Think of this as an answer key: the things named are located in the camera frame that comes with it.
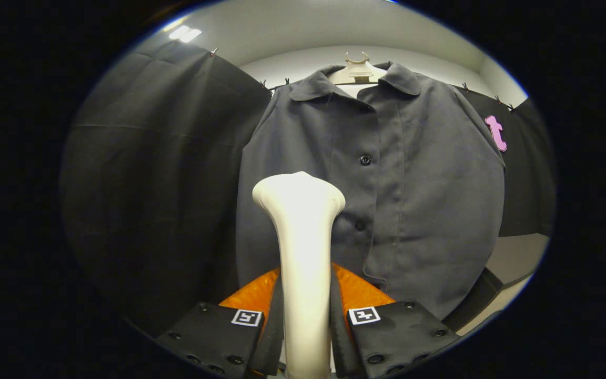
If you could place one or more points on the white inner cloth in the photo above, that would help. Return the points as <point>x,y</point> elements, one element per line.
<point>354,89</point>

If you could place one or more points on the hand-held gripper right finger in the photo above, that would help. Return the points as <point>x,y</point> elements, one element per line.
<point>403,337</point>

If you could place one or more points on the white garment steamer head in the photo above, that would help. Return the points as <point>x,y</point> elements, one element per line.
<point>305,252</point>

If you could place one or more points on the dark grey button shirt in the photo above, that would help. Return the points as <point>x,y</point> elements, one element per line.
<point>429,200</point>

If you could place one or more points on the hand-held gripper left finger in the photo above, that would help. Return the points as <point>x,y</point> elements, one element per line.
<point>213,337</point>

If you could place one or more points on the grey cabinet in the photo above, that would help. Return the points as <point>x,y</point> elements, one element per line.
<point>518,255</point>

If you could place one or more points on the cream plastic hanger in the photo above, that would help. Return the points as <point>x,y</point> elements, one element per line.
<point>358,71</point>

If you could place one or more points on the black backdrop cloth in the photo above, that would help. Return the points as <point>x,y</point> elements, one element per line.
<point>150,184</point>

